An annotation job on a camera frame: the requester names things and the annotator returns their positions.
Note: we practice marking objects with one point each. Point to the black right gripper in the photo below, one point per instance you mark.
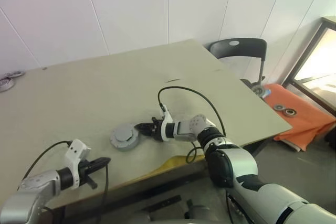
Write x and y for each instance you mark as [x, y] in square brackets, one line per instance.
[156, 130]

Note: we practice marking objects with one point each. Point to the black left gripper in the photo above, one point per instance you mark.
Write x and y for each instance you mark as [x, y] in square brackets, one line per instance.
[84, 171]

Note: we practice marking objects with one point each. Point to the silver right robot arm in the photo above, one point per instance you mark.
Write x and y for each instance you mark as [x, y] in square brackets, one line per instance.
[236, 163]

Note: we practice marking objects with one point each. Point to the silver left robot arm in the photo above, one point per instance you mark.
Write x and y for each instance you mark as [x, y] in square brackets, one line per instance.
[31, 190]

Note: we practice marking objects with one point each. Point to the grey round motor part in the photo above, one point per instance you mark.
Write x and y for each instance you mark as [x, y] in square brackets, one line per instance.
[258, 89]

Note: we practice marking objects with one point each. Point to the beige table cover sheet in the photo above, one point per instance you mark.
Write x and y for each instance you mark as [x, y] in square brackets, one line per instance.
[92, 98]

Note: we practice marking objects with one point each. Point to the black flat bar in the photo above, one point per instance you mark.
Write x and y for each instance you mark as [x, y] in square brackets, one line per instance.
[161, 202]

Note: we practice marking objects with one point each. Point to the small blue item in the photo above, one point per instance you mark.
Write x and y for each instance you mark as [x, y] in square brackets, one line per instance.
[268, 93]

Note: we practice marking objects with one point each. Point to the black folding chair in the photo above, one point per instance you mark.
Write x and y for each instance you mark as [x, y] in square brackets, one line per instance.
[244, 48]

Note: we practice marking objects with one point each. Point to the dark round bearing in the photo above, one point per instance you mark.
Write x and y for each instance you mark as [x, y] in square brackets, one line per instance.
[290, 111]

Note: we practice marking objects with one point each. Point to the white flat panel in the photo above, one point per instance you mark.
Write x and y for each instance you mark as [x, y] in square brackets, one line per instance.
[292, 145]

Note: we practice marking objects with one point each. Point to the orange cloth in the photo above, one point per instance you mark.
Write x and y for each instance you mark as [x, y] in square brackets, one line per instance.
[296, 127]

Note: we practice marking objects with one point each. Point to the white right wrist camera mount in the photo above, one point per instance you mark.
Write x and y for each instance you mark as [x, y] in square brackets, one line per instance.
[166, 115]

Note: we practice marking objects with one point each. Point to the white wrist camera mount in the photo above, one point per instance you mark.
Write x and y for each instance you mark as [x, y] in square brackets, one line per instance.
[74, 150]
[166, 115]

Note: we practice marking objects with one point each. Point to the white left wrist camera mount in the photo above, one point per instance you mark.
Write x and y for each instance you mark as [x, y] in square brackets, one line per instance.
[74, 150]

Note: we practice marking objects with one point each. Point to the black table frame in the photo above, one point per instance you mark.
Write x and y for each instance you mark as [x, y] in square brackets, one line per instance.
[157, 182]

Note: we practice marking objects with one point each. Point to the dark window frame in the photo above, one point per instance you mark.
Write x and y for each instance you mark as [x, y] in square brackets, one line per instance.
[315, 95]

